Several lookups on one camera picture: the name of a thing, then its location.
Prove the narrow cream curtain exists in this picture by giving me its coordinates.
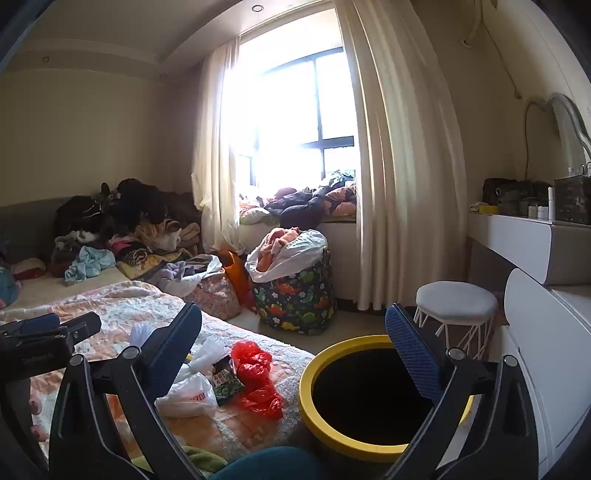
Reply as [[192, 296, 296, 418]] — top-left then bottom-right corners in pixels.
[[191, 37, 243, 257]]

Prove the white rounded cabinet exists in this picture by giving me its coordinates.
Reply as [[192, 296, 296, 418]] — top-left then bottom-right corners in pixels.
[[501, 268, 591, 480]]

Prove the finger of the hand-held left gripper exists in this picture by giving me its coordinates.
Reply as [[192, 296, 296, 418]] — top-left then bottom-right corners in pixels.
[[0, 314, 61, 340], [58, 311, 102, 342]]

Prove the light blue cloth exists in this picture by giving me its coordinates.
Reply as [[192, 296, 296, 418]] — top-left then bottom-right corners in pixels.
[[64, 246, 117, 284]]

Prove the black-framed window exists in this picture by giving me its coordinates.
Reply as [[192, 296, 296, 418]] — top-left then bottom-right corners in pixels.
[[222, 8, 361, 195]]

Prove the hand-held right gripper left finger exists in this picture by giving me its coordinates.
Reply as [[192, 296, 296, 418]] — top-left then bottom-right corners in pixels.
[[48, 302, 204, 480]]

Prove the white vanity desk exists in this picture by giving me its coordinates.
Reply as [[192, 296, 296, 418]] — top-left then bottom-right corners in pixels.
[[466, 210, 591, 286]]

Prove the clear organizer box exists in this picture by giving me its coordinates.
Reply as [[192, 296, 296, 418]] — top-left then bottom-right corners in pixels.
[[554, 175, 591, 226]]

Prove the white wire-frame stool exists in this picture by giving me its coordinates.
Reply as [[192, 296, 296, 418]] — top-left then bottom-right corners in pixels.
[[414, 281, 499, 363]]

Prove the teal cloth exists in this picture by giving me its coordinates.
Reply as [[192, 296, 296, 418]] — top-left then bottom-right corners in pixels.
[[210, 445, 324, 480]]

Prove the grey headboard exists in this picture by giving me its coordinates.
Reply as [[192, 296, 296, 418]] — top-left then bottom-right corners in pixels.
[[0, 196, 63, 266]]

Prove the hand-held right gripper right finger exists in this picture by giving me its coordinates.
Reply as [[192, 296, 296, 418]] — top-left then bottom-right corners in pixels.
[[383, 302, 539, 480]]

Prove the dinosaur print laundry basket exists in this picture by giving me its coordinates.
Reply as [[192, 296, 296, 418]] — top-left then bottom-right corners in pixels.
[[252, 247, 335, 335]]

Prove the pile of dark clothes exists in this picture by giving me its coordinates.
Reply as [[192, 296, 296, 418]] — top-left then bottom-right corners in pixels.
[[48, 178, 206, 280]]

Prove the yellow-rimmed black trash bin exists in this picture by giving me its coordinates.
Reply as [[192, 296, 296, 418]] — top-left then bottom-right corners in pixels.
[[298, 335, 476, 462]]

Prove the green cloth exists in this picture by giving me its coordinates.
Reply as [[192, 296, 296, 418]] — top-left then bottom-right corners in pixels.
[[182, 445, 229, 478]]

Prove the wide cream curtain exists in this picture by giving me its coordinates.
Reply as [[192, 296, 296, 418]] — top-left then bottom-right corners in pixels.
[[333, 0, 467, 311]]

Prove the large white plastic bag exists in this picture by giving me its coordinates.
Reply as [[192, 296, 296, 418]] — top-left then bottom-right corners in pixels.
[[245, 227, 328, 283]]

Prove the floral quilt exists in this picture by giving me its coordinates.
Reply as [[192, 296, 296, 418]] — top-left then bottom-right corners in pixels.
[[0, 279, 315, 462]]

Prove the pile of bedding and jackets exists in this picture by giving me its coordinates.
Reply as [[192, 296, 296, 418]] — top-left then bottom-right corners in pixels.
[[240, 168, 358, 227]]

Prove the wavy-framed mirror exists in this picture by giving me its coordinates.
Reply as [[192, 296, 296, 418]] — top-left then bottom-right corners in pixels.
[[524, 91, 591, 178]]

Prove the white wall pipe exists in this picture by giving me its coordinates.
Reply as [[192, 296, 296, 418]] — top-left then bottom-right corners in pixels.
[[462, 0, 486, 47]]

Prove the white plastic bag red print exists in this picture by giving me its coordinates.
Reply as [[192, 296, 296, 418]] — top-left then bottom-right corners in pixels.
[[154, 371, 220, 418]]

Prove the dark bag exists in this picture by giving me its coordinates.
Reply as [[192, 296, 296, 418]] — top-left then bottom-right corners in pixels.
[[482, 178, 552, 215]]

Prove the clear plastic bag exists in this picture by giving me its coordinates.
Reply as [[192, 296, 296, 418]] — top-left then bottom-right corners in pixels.
[[185, 335, 232, 374], [129, 320, 154, 348]]

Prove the orange bag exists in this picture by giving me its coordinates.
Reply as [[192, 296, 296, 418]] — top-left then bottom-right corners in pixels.
[[217, 249, 254, 310]]

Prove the pink floral fabric bag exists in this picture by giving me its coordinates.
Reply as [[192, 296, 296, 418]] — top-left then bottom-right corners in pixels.
[[185, 265, 241, 320]]

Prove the green snack packet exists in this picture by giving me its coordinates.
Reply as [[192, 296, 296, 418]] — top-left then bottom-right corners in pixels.
[[210, 357, 245, 407]]

